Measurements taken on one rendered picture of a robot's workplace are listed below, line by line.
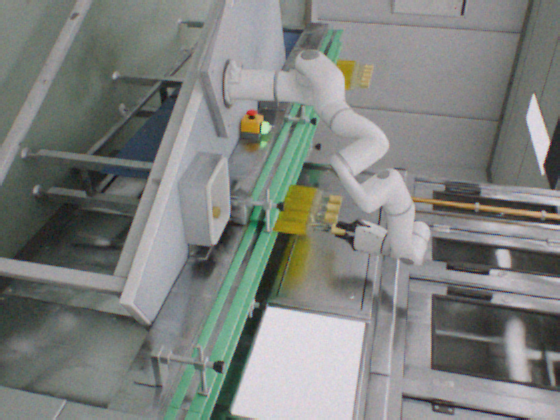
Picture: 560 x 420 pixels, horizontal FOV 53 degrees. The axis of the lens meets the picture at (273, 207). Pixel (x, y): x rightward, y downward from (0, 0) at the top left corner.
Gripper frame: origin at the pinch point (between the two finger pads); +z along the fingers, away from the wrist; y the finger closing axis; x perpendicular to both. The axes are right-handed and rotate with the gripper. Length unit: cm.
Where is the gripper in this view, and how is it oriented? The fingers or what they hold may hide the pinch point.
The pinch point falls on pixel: (342, 230)
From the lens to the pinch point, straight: 194.2
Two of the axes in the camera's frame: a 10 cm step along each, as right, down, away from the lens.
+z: -8.8, -2.8, 3.8
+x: -4.7, 5.3, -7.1
